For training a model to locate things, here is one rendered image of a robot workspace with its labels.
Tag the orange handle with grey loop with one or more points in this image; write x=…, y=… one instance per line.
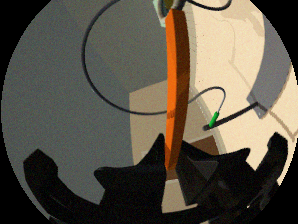
x=178, y=78

